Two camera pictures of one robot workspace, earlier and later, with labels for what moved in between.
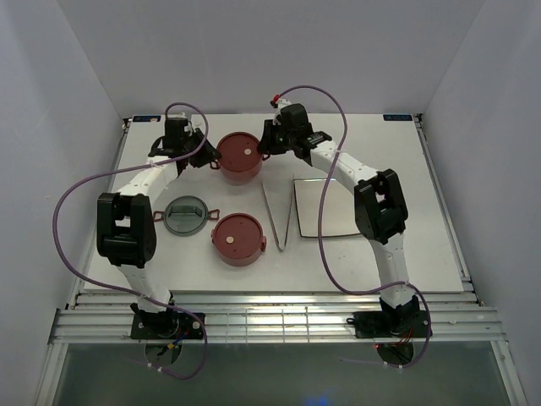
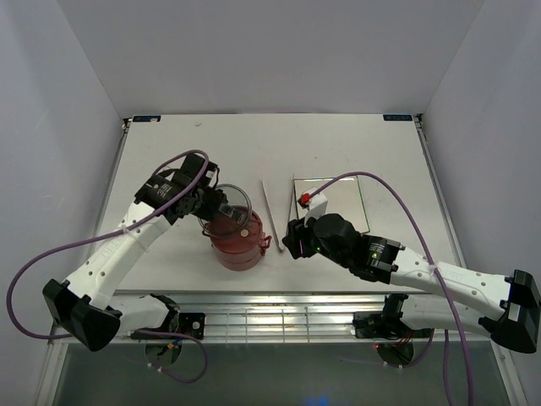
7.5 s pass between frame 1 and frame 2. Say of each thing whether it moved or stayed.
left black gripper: moved
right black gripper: moved
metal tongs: stayed
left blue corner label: stayed
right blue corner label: stayed
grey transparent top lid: moved
